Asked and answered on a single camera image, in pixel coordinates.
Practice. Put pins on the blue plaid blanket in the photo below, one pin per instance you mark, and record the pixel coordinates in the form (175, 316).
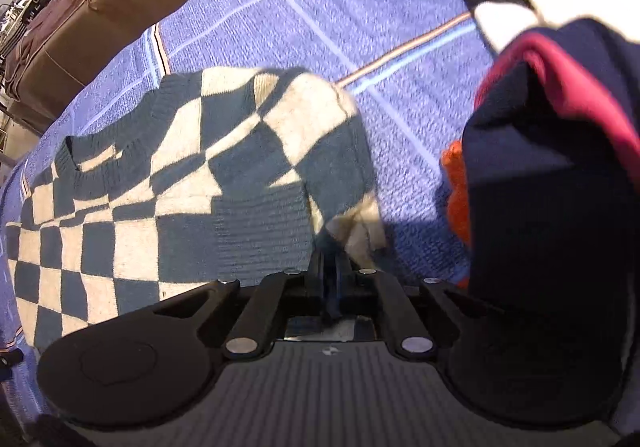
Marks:
(325, 2)

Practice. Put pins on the navy and maroon garment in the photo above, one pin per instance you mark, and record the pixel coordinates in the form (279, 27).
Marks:
(530, 187)

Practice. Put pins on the green and cream checkered sweater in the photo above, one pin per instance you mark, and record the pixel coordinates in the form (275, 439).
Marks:
(175, 227)

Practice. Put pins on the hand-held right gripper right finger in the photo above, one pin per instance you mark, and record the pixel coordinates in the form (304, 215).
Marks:
(343, 283)

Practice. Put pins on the orange cloth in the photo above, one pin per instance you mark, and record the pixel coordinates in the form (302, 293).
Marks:
(457, 207)

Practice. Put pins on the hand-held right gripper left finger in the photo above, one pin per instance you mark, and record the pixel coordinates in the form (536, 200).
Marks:
(316, 283)

